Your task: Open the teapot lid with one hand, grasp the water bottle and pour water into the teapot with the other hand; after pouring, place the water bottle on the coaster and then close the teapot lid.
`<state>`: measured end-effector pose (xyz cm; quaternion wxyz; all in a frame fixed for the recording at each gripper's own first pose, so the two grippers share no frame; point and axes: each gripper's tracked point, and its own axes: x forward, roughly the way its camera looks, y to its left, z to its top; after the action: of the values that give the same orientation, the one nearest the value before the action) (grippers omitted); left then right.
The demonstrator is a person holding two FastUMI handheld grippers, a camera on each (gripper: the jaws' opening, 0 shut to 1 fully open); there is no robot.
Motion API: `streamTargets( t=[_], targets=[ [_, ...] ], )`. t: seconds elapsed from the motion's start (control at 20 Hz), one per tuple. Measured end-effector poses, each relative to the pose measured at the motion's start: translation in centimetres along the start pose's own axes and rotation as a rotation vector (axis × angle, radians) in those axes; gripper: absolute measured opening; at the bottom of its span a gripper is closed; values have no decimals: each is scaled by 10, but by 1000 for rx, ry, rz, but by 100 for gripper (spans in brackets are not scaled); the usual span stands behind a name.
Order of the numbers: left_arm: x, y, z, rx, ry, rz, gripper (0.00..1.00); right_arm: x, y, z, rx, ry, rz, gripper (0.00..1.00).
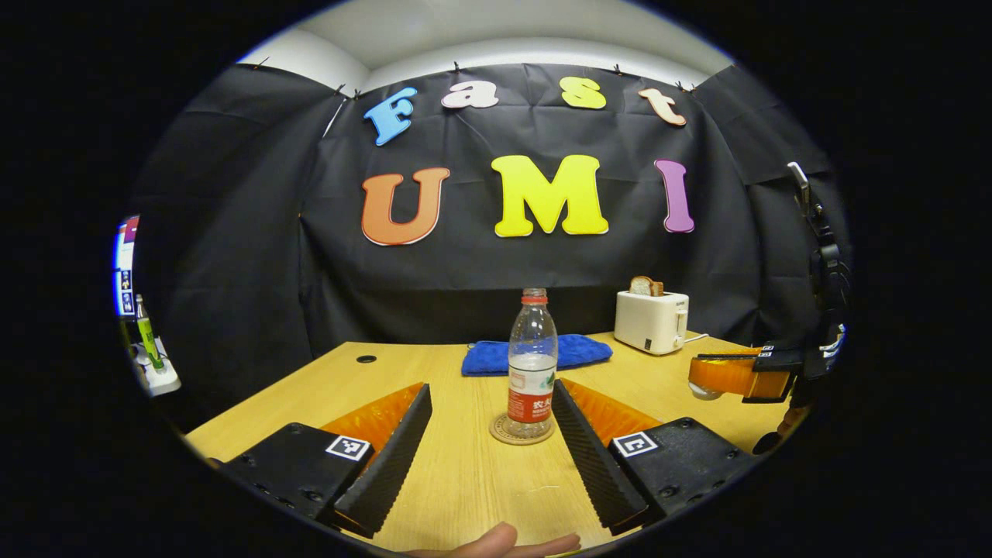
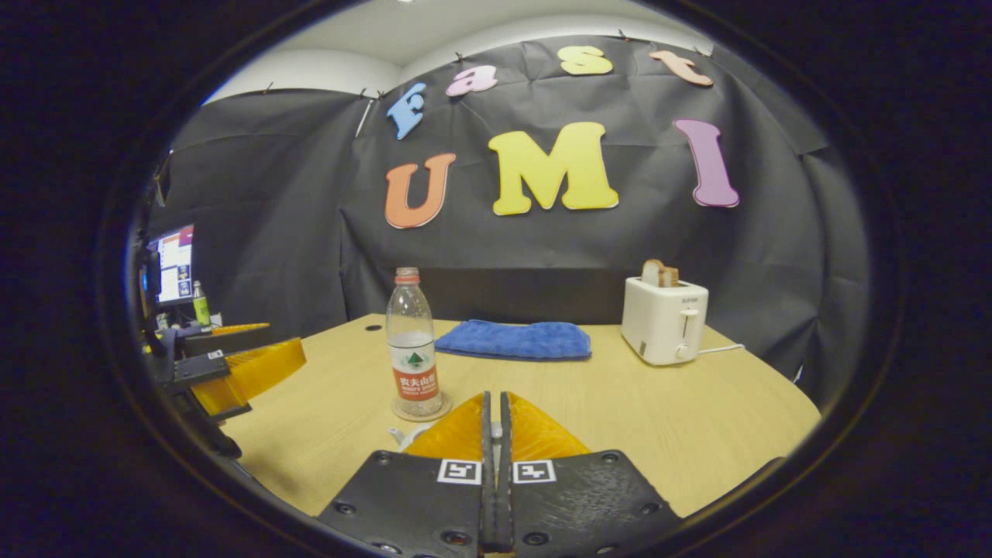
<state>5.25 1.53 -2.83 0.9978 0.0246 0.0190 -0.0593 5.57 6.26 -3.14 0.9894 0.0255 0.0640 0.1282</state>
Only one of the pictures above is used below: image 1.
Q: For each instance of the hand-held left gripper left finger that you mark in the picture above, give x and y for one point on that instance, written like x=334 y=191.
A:
x=391 y=465

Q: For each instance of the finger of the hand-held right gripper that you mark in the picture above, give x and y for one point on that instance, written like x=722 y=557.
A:
x=728 y=356
x=728 y=376

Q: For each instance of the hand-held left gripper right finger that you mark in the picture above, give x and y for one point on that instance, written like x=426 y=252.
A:
x=593 y=465

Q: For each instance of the white teacup lid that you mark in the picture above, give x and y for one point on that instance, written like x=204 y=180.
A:
x=701 y=393

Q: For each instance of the round beige coaster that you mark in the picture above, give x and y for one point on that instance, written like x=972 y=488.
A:
x=500 y=432

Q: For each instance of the clear plastic water bottle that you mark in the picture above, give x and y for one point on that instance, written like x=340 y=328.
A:
x=532 y=364

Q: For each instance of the green drink bottle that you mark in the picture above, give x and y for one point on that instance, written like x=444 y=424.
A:
x=149 y=341

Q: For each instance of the white toaster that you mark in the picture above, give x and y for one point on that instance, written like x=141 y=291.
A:
x=647 y=322

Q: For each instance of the toasted bread slice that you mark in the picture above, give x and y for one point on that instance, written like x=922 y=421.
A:
x=640 y=287
x=657 y=289

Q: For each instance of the blue folded cloth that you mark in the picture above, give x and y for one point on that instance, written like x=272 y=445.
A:
x=484 y=358

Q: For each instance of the black backdrop cloth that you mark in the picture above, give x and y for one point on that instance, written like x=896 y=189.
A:
x=465 y=271

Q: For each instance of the white side desk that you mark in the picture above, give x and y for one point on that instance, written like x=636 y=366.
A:
x=163 y=381

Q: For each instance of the computer monitor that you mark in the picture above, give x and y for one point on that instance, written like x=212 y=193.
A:
x=126 y=263

